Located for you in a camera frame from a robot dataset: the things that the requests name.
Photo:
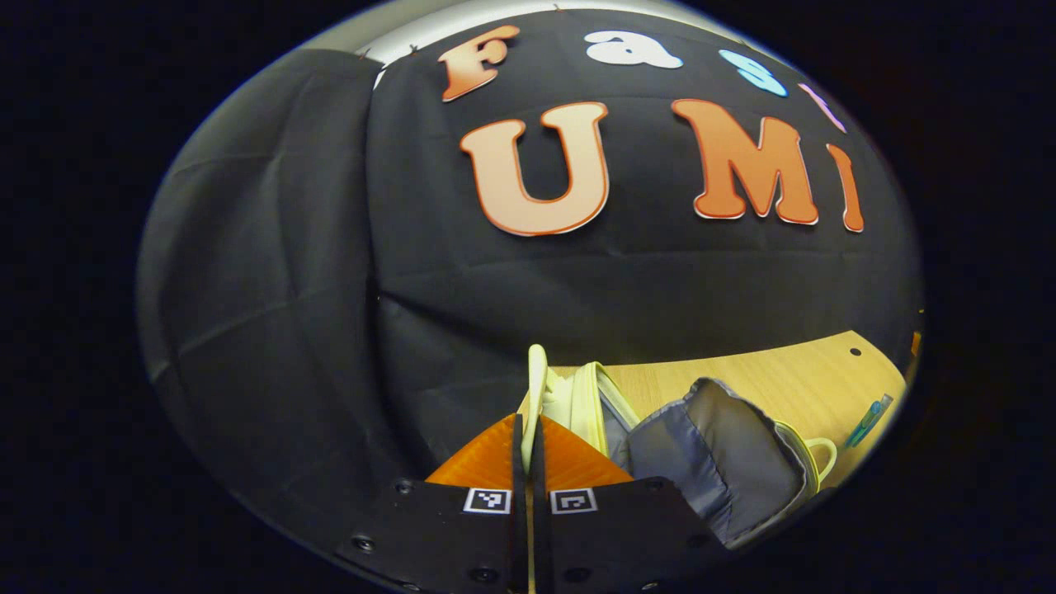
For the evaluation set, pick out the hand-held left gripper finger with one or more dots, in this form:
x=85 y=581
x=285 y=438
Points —
x=519 y=462
x=539 y=470

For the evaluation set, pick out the cream suitcase with grey lining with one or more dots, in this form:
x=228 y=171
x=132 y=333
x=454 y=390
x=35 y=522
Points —
x=726 y=445

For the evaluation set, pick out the white and blue squeeze tube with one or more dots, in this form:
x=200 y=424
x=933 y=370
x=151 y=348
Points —
x=864 y=425

